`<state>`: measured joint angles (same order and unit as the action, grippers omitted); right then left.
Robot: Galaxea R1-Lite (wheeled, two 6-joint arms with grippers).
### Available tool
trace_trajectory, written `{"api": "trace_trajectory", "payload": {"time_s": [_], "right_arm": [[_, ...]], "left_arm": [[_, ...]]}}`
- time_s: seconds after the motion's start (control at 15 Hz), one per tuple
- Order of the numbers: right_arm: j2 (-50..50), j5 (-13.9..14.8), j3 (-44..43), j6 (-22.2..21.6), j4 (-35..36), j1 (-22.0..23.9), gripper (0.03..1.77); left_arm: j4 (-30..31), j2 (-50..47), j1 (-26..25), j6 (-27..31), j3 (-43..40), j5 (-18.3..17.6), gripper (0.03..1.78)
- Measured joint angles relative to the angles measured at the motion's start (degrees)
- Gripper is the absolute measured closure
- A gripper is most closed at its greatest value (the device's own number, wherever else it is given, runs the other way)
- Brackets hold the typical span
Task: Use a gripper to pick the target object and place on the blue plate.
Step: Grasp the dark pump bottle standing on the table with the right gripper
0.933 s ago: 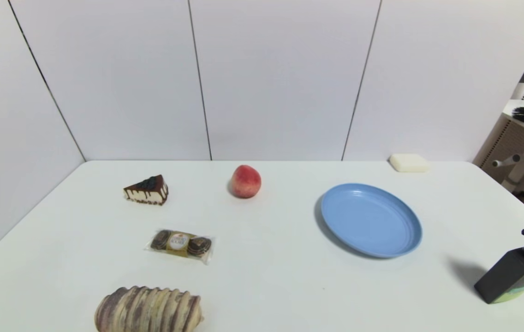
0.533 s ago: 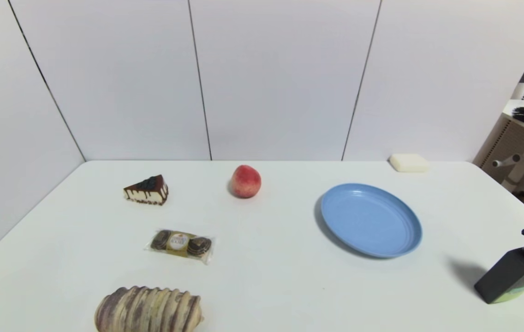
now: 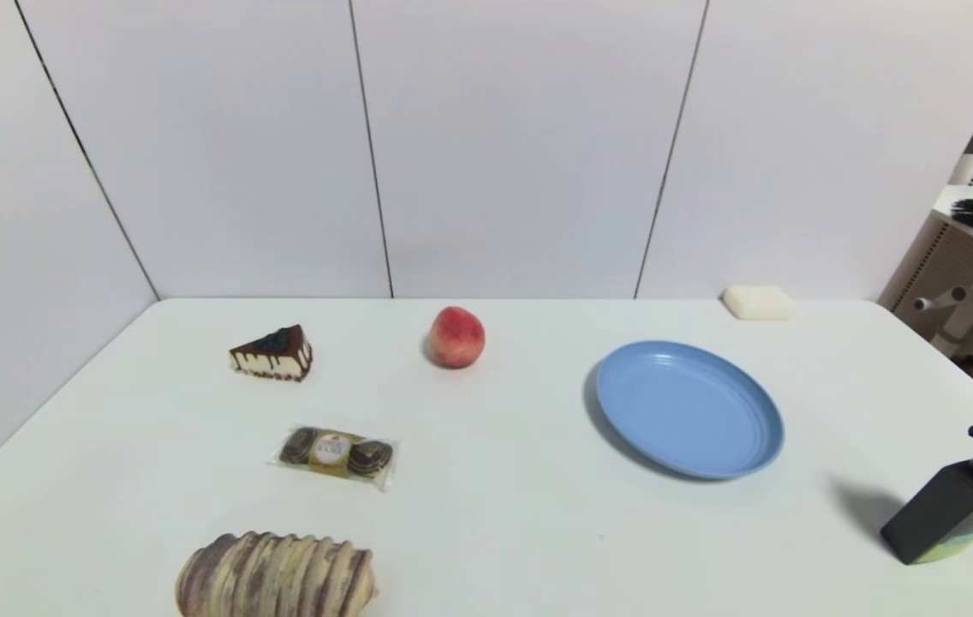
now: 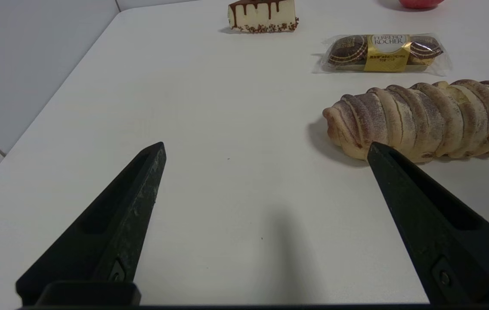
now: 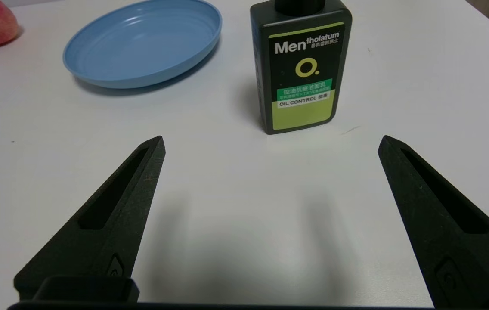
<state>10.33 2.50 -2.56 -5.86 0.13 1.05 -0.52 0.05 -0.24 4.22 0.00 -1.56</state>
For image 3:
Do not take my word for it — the black pump bottle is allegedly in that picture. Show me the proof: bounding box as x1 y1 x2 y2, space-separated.
880 426 973 566

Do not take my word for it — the blue plastic plate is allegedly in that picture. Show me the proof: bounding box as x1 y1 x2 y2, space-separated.
595 340 785 481

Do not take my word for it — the red peach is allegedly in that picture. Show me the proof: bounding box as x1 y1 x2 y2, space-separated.
429 306 487 370

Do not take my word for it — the chocolate candy pack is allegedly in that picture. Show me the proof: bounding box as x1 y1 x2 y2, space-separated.
268 425 399 493

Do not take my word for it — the chocolate cake slice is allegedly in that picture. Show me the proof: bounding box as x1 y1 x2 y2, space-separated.
229 324 314 383

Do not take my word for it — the white soap bar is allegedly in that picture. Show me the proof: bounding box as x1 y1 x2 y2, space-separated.
722 285 797 321

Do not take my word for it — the striped bread loaf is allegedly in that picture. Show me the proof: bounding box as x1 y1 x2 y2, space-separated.
176 531 379 617

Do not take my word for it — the beige perforated panel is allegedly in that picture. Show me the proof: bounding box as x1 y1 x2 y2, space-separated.
878 213 973 344

